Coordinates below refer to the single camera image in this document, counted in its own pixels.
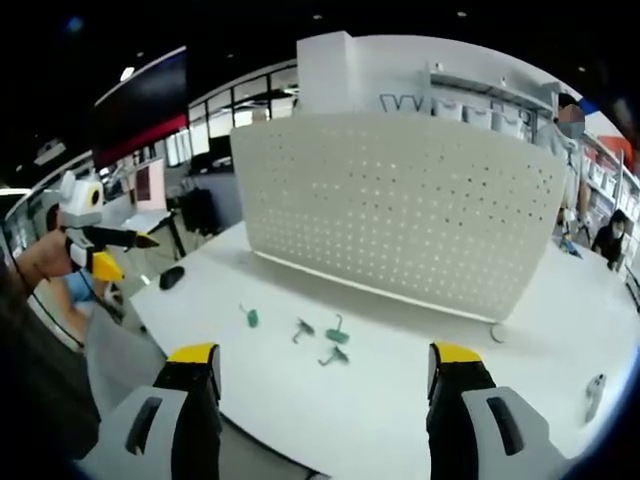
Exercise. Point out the white handheld controller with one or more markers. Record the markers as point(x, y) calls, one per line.
point(595, 390)

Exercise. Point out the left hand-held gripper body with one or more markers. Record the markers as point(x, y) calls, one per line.
point(75, 210)

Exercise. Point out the white wall shelf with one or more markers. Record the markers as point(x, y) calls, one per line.
point(490, 92)

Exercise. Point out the pink and white board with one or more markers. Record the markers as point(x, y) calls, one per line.
point(150, 187)

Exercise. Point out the grey hook assembly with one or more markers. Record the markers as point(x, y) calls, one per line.
point(304, 329)
point(338, 356)

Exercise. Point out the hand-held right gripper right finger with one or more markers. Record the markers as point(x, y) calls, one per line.
point(480, 445)

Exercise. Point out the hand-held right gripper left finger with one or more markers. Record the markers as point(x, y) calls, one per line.
point(150, 440)

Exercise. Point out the white perforated mounting plate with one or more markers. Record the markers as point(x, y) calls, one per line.
point(400, 210)

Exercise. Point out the blue tool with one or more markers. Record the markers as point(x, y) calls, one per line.
point(571, 247)

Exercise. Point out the green hook assembly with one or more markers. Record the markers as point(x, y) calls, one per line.
point(252, 318)
point(337, 334)

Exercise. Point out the black office chair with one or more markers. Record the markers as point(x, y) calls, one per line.
point(199, 212)

